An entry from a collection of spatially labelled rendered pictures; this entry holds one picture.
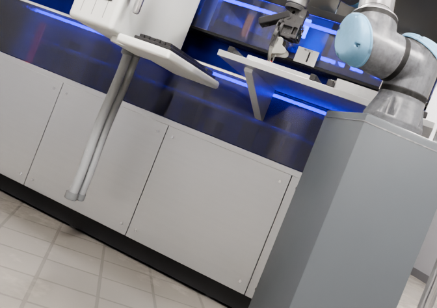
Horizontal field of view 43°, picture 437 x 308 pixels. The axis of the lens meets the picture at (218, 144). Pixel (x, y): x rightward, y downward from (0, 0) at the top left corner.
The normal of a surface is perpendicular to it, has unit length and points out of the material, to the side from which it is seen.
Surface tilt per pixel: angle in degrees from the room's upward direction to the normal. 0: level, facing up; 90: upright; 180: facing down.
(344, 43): 97
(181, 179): 90
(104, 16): 90
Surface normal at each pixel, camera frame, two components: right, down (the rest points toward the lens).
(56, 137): -0.31, -0.11
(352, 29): -0.92, -0.22
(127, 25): 0.87, 0.35
